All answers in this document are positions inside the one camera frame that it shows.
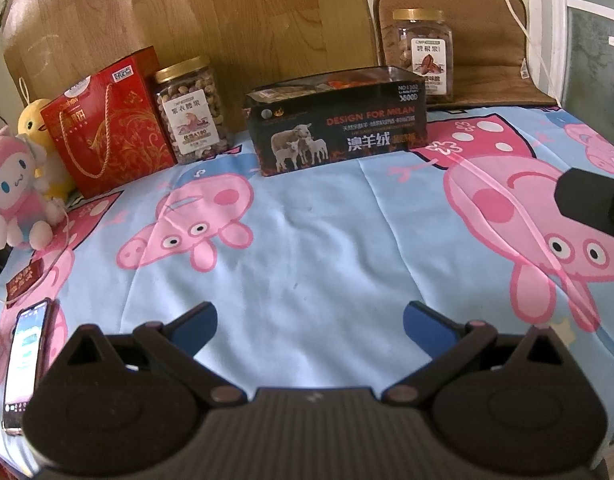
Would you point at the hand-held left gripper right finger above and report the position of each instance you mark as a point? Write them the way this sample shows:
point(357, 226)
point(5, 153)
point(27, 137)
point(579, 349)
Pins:
point(427, 322)

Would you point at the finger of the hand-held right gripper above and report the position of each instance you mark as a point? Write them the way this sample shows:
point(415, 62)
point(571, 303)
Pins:
point(587, 195)

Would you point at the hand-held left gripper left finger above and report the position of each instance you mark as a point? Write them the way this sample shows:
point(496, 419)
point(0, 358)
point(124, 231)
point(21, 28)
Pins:
point(194, 325)

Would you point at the black printed box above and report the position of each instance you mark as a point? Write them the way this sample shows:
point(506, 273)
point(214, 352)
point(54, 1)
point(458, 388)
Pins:
point(337, 130)

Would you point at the printed blanket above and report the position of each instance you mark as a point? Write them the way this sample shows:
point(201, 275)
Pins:
point(312, 260)

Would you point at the grey green door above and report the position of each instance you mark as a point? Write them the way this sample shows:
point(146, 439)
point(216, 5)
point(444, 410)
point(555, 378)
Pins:
point(597, 35)

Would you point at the smartphone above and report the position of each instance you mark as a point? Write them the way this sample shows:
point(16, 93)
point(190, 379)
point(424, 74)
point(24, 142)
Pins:
point(27, 360)

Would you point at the small red box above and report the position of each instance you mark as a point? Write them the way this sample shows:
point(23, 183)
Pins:
point(24, 280)

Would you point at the brown seat cushion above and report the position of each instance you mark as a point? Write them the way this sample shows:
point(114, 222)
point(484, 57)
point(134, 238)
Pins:
point(487, 35)

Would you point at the red gift box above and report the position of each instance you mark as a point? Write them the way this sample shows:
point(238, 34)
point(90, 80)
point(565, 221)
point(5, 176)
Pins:
point(112, 130)

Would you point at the square nut jar gold lid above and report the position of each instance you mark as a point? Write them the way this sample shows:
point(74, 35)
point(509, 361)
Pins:
point(427, 55)

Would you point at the round nut jar gold lid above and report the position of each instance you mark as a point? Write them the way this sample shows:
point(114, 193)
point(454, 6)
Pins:
point(194, 110)

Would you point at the pink plush toy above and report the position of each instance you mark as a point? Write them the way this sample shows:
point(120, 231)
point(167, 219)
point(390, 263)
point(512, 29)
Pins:
point(14, 185)

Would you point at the tan snack packet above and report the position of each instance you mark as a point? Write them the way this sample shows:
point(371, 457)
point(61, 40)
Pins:
point(282, 94)

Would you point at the orange snack packet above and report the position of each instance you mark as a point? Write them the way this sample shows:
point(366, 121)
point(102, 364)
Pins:
point(354, 80)

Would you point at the yellow duck plush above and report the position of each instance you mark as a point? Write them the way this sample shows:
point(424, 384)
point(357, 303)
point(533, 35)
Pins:
point(32, 125)

